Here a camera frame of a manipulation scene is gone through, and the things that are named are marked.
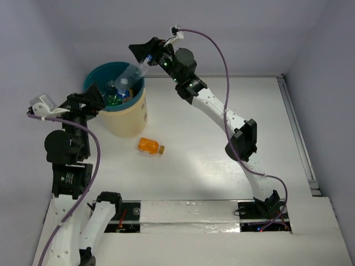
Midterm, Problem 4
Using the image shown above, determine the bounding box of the small orange juice bottle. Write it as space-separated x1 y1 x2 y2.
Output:
138 137 165 155

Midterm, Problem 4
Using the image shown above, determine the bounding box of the green plastic soda bottle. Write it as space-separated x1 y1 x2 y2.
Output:
106 94 123 106

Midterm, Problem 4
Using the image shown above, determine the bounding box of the clear crushed plastic bottle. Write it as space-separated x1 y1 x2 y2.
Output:
106 78 134 99

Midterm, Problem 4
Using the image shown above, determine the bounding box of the teal and cream bin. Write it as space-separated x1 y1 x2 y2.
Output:
83 62 148 137

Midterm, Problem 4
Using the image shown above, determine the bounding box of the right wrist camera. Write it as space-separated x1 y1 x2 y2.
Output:
165 25 184 46

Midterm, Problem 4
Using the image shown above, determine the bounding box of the clear bottle white cap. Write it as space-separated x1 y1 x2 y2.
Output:
116 64 149 88

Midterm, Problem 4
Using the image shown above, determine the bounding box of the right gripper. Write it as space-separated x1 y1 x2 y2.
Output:
128 37 181 84

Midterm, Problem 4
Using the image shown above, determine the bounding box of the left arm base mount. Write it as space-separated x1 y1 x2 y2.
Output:
104 201 141 233

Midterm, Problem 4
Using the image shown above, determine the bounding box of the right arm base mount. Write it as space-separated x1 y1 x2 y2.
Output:
234 201 291 232

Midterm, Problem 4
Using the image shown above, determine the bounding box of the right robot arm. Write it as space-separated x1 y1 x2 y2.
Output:
129 37 280 217

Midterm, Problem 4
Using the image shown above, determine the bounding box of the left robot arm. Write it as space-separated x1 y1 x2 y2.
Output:
38 83 123 265

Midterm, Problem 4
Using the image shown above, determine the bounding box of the aluminium rail right edge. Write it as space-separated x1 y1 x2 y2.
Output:
276 75 323 197

